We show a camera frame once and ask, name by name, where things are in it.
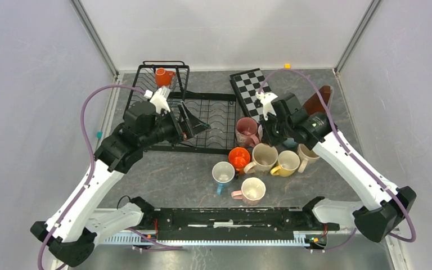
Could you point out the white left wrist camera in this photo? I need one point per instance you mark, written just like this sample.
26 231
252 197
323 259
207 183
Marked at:
159 99

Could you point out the black white chessboard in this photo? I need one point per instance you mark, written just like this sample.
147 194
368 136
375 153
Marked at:
246 85

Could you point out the orange cup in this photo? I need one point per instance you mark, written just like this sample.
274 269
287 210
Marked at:
239 158

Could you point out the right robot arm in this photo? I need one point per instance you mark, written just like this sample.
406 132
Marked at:
382 205

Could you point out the yellow cup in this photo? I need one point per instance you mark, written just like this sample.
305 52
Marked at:
287 163

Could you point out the blue cup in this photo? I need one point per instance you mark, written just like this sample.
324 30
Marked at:
223 173

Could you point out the black wire basket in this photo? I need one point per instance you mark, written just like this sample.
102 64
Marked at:
145 78

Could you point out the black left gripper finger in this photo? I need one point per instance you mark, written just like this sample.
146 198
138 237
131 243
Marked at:
185 115
194 130

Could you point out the orange mug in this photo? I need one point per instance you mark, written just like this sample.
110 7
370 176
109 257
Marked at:
163 77

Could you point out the pale pink mug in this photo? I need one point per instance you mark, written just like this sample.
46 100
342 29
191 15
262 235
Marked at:
251 192

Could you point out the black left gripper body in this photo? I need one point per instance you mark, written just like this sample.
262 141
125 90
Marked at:
167 129

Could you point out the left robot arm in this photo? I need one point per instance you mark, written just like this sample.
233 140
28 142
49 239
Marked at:
69 234

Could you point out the cream mug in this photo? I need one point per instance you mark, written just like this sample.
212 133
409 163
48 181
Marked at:
263 159

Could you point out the brown wedge object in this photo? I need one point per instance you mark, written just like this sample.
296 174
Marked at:
318 103

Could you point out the pink floral mug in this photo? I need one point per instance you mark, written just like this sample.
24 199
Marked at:
246 132

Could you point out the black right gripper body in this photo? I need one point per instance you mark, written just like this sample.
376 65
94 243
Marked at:
275 131

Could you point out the light blue mug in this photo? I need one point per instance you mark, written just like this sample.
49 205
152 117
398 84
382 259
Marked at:
290 143

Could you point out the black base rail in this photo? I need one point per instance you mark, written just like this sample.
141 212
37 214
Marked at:
231 223

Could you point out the tan tall cup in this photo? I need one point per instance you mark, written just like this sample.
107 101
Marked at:
306 157

